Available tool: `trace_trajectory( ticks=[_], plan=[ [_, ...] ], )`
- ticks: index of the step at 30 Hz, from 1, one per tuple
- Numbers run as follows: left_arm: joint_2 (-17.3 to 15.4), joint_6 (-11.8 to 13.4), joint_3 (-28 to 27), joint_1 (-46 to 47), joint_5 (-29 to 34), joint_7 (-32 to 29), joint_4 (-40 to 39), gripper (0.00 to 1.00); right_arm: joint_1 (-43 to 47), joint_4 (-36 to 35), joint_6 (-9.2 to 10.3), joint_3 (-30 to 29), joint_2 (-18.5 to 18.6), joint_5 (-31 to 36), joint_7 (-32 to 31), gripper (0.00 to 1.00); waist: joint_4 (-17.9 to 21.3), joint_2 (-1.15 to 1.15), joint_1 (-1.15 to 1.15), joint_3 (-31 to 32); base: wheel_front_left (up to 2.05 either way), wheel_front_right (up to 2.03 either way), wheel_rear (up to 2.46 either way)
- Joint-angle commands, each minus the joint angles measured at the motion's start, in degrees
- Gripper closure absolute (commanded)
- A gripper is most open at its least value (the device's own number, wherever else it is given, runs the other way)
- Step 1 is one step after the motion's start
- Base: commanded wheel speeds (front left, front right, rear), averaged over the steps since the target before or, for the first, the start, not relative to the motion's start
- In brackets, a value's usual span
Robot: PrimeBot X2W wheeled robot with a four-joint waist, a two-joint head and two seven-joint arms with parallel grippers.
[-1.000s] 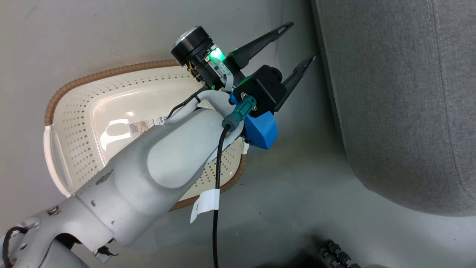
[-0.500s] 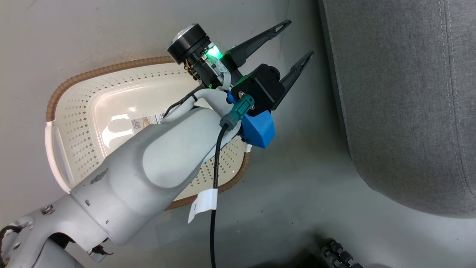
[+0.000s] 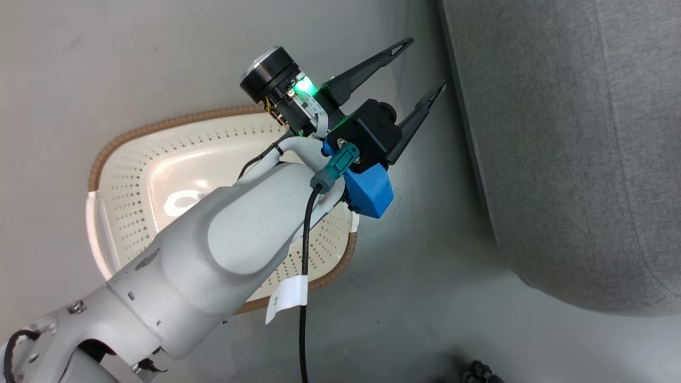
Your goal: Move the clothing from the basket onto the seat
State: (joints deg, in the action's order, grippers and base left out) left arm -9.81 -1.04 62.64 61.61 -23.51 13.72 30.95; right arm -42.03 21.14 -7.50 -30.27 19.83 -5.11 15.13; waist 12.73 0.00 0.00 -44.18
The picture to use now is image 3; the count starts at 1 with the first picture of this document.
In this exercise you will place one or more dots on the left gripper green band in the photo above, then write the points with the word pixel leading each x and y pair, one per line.
pixel 276 80

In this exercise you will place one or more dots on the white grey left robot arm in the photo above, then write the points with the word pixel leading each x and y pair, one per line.
pixel 223 250

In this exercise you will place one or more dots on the cream perforated laundry basket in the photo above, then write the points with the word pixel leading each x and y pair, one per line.
pixel 159 175

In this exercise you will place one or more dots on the grey fabric sofa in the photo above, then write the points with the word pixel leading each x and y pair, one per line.
pixel 574 149

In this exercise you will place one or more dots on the black ribbed object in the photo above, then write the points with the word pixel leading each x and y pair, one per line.
pixel 479 372

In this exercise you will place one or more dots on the left wrist camera blue mount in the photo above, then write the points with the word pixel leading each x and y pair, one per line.
pixel 370 186

